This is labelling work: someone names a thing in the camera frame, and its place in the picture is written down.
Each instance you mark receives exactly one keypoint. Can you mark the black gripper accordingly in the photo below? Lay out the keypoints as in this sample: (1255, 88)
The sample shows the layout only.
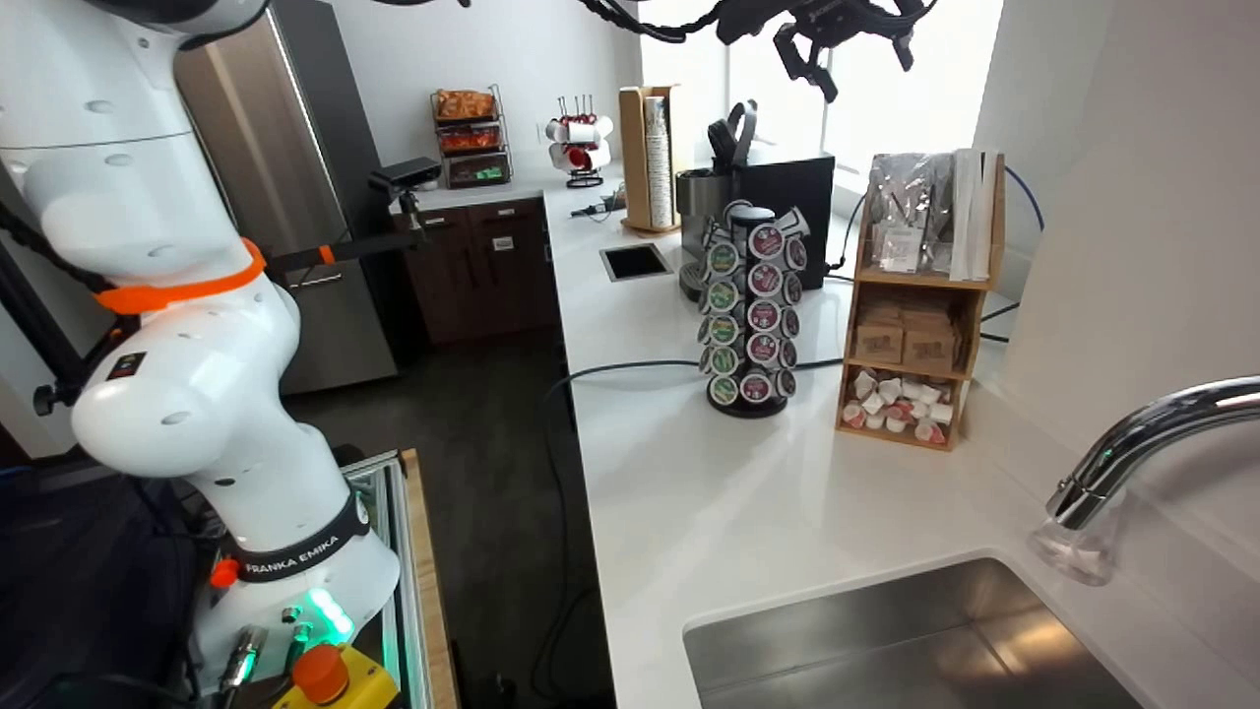
(848, 17)

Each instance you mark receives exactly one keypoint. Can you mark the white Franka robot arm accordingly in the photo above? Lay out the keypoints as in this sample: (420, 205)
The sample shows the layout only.
(184, 378)

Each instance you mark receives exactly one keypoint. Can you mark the wooden shelf stand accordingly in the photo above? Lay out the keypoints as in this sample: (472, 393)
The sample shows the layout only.
(980, 300)

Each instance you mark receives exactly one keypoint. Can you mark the silver foil bags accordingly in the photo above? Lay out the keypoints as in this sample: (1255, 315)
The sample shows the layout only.
(906, 183)

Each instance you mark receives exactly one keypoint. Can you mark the black Keurig coffee machine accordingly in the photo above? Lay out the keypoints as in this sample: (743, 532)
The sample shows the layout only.
(802, 212)

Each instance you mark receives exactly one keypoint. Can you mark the white box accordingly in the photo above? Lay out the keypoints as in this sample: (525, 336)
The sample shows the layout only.
(973, 212)

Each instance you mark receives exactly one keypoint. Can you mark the stainless steel canister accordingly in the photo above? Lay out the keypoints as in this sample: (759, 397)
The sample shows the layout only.
(701, 222)

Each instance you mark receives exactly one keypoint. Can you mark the paper cup dispenser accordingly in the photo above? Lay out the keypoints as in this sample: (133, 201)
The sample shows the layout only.
(647, 160)

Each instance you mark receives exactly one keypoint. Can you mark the black coffee pod carousel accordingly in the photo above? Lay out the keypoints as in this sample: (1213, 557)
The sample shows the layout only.
(751, 315)

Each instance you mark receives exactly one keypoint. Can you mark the red white small appliance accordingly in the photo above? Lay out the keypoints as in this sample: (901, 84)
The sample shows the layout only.
(582, 142)

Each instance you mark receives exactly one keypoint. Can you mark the brown cardboard box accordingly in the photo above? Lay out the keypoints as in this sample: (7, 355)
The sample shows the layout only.
(930, 348)
(876, 340)

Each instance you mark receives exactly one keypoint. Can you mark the assorted creamer cups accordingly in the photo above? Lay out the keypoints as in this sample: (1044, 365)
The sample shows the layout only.
(901, 402)

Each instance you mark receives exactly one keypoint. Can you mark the orange snack rack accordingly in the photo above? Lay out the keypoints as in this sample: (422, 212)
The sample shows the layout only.
(472, 120)

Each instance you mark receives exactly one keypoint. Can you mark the dark wood cabinet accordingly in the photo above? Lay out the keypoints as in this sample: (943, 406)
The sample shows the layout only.
(477, 279)

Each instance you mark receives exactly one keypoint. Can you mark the small black countertop device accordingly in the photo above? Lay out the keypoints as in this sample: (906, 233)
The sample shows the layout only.
(405, 175)

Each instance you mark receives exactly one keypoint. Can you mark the chrome faucet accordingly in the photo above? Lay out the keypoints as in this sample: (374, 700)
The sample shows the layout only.
(1142, 440)

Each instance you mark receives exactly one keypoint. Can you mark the stainless steel appliance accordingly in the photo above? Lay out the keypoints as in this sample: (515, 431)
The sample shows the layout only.
(300, 200)

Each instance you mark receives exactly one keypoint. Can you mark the stainless steel sink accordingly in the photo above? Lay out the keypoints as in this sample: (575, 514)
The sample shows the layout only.
(906, 644)

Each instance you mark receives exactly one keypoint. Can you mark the wooden cart board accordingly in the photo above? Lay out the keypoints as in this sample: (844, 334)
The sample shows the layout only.
(432, 594)

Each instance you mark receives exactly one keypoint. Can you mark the yellow red emergency stop button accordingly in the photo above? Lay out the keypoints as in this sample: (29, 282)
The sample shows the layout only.
(321, 671)

